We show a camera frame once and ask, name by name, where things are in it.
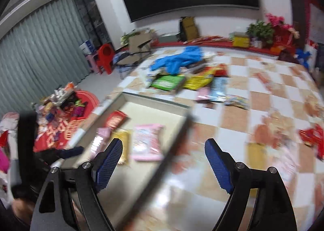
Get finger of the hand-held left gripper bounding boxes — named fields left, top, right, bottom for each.
left=59, top=145, right=85, bottom=160

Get red gift basket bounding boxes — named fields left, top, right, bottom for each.
left=273, top=26, right=295, bottom=45

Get pale pink snack packet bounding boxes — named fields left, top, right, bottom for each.
left=196, top=87, right=212, bottom=102

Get grey shallow box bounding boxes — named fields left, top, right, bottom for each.
left=64, top=92, right=199, bottom=231

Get blue rubber glove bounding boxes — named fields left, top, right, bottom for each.
left=150, top=55, right=183, bottom=75
left=175, top=46, right=204, bottom=66

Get red round side table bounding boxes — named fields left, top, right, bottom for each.
left=33, top=89, right=100, bottom=153

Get red wall hanging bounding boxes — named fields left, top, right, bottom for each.
left=302, top=0, right=324, bottom=44

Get yellow green box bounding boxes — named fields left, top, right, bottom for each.
left=231, top=34, right=251, bottom=48

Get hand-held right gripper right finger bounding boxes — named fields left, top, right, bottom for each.
left=205, top=138, right=298, bottom=231

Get checkered printed tablecloth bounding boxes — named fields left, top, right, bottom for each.
left=96, top=45, right=324, bottom=231

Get green potted plant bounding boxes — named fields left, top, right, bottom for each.
left=246, top=20, right=276, bottom=44

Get small pink snack packet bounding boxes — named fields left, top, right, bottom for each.
left=94, top=127, right=112, bottom=157

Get shiny red snack packet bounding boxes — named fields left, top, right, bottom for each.
left=104, top=110, right=128, bottom=129

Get glass display cabinet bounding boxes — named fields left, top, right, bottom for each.
left=71, top=0, right=112, bottom=48

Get pale blue plastic bag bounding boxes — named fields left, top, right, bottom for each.
left=113, top=52, right=129, bottom=66

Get gold snack packet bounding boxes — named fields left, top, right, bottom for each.
left=111, top=130, right=131, bottom=166
left=247, top=143, right=267, bottom=169

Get pink white snack packet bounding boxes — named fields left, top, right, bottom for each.
left=130, top=123, right=165, bottom=163

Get pink artificial flowers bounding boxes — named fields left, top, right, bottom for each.
left=264, top=13, right=300, bottom=39

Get beige folding chair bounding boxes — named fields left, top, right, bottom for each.
left=116, top=30, right=157, bottom=80

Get light blue snack packet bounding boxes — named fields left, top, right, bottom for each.
left=209, top=78, right=228, bottom=102

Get yellow snack packet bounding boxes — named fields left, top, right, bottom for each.
left=183, top=73, right=213, bottom=91

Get small leafy plant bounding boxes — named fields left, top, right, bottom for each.
left=120, top=30, right=138, bottom=45

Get pink cloth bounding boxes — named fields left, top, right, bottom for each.
left=0, top=112, right=20, bottom=130

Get dark brown bag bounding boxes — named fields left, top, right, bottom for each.
left=278, top=50, right=296, bottom=62

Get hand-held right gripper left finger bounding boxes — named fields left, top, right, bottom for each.
left=30, top=138, right=124, bottom=231

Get pink plastic stool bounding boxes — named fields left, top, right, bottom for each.
left=85, top=54, right=100, bottom=72

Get red plastic chair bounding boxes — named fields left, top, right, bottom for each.
left=95, top=44, right=114, bottom=75

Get green snack packet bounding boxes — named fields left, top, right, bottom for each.
left=151, top=75, right=186, bottom=91

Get black gold paper bag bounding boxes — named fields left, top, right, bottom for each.
left=179, top=16, right=199, bottom=42

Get red patterned snack packet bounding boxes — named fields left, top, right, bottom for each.
left=202, top=64, right=229, bottom=78

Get colourful dotted snack packet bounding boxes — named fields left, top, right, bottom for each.
left=224, top=94, right=250, bottom=109

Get grey pleated curtain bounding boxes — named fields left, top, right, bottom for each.
left=0, top=0, right=90, bottom=117

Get blue white carton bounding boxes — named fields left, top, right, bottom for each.
left=79, top=40, right=98, bottom=55

